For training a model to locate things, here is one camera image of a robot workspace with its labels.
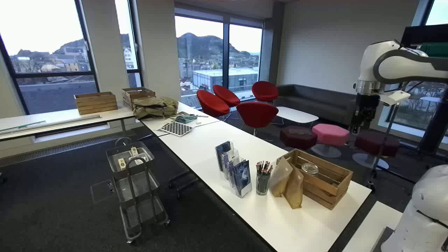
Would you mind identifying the teal flat item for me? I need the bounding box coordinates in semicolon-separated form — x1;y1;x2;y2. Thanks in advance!
172;112;200;125

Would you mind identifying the open wooden slat crate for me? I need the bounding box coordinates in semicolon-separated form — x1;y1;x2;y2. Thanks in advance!
282;147;354;212

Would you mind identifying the black monitor screen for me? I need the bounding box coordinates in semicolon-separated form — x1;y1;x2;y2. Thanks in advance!
400;24;448;48

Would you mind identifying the pink round stool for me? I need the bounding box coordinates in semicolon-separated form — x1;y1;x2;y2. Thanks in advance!
309;122;351;160

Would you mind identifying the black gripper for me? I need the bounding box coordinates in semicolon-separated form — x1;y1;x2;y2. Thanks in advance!
350;94;382;136

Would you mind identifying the white side table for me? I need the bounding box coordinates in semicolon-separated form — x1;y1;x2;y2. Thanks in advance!
0;105;137;144

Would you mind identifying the maroon round stool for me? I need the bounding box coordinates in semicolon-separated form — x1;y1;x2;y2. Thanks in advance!
278;125;319;153
351;130;401;171

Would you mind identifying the dark cup with pens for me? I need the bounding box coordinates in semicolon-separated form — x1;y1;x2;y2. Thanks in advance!
254;160;274;198

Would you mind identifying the dark grey sofa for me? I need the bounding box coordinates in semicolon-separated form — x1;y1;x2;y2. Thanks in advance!
273;83;361;129

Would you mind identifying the brown paper packet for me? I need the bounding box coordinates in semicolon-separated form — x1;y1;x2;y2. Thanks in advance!
282;167;306;210
268;157;295;199

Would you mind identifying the light wooden box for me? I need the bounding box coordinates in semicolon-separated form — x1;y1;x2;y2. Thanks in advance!
74;91;119;116

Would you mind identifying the metal wire trolley cart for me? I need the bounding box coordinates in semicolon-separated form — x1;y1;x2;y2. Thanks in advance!
105;136;170;245

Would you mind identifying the white low coffee table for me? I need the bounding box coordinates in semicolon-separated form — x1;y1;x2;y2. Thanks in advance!
274;105;320;126

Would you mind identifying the olive green backpack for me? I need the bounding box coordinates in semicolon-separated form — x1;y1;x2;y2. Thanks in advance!
131;95;179;121

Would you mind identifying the small clear glass jar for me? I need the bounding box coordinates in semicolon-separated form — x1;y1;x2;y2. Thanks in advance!
301;161;320;177

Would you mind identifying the red lounge chair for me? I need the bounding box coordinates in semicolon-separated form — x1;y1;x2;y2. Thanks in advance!
211;84;242;108
250;80;280;104
235;101;280;137
196;88;231;119

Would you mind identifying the dark wooden slat crate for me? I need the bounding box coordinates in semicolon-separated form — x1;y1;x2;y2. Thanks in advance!
121;87;158;111

